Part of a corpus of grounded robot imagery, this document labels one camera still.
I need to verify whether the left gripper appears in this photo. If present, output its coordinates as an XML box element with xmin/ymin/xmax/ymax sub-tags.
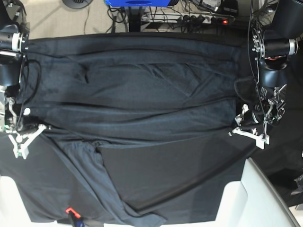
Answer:
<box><xmin>228</xmin><ymin>84</ymin><xmax>287</xmax><ymax>149</ymax></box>

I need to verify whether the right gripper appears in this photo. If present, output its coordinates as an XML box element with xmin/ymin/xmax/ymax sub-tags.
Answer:
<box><xmin>0</xmin><ymin>86</ymin><xmax>51</xmax><ymax>159</ymax></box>

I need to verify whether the dark grey T-shirt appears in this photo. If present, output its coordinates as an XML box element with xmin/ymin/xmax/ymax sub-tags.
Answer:
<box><xmin>16</xmin><ymin>39</ymin><xmax>244</xmax><ymax>225</ymax></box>

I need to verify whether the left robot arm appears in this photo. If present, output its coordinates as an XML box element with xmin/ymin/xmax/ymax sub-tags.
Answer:
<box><xmin>229</xmin><ymin>0</ymin><xmax>303</xmax><ymax>149</ymax></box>

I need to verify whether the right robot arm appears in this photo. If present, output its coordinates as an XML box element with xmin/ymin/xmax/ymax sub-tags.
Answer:
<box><xmin>0</xmin><ymin>0</ymin><xmax>51</xmax><ymax>159</ymax></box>

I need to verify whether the white foam block left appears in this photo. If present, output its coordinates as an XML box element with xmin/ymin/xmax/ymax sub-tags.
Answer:
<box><xmin>0</xmin><ymin>176</ymin><xmax>58</xmax><ymax>227</ymax></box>

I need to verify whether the white foam block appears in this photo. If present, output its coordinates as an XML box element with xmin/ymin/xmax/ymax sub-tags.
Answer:
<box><xmin>0</xmin><ymin>176</ymin><xmax>58</xmax><ymax>227</ymax></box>
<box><xmin>196</xmin><ymin>157</ymin><xmax>301</xmax><ymax>227</ymax></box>

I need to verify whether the white foam block right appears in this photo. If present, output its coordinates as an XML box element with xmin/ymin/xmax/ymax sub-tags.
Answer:
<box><xmin>196</xmin><ymin>157</ymin><xmax>301</xmax><ymax>227</ymax></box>

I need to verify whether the orange blue clamp bottom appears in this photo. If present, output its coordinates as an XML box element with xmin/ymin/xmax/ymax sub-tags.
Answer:
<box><xmin>65</xmin><ymin>207</ymin><xmax>86</xmax><ymax>227</ymax></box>

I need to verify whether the black table cloth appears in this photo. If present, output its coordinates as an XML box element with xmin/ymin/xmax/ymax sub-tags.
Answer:
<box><xmin>0</xmin><ymin>32</ymin><xmax>303</xmax><ymax>223</ymax></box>

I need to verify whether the white power strip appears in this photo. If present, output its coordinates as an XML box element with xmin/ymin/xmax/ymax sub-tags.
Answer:
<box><xmin>141</xmin><ymin>12</ymin><xmax>235</xmax><ymax>26</ymax></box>

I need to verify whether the round grey floor base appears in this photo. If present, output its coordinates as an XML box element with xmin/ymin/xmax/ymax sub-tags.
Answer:
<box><xmin>62</xmin><ymin>0</ymin><xmax>92</xmax><ymax>9</ymax></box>

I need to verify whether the black stand column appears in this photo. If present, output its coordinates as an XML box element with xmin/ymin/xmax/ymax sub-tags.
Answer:
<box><xmin>125</xmin><ymin>7</ymin><xmax>146</xmax><ymax>32</ymax></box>

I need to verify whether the blue plastic box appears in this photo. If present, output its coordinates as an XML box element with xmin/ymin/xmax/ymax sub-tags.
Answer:
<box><xmin>105</xmin><ymin>0</ymin><xmax>170</xmax><ymax>7</ymax></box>

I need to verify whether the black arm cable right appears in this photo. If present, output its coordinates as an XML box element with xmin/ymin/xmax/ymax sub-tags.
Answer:
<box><xmin>18</xmin><ymin>59</ymin><xmax>42</xmax><ymax>109</ymax></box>

